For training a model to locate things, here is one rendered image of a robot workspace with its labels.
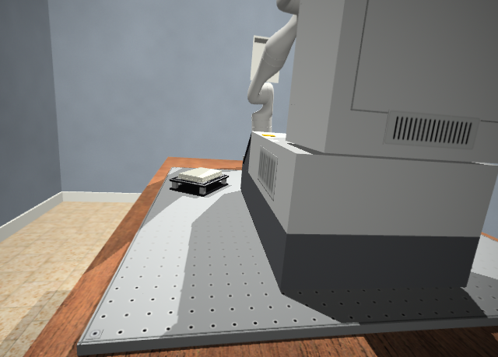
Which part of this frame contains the cream rectangular well plate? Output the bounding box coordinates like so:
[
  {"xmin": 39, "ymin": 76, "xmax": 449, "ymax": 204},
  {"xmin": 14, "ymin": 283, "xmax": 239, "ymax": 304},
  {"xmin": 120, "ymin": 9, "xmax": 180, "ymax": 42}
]
[{"xmin": 178, "ymin": 167, "xmax": 223, "ymax": 183}]

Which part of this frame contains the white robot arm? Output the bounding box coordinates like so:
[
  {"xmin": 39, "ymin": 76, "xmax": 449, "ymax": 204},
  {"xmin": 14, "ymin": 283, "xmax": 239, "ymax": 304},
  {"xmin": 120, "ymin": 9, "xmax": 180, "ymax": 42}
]
[{"xmin": 247, "ymin": 0, "xmax": 300, "ymax": 133}]

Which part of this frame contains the black rectangular frame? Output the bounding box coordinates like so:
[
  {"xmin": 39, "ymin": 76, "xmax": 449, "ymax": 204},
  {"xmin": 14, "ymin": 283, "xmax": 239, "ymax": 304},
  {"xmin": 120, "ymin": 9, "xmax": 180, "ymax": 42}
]
[{"xmin": 170, "ymin": 174, "xmax": 229, "ymax": 197}]

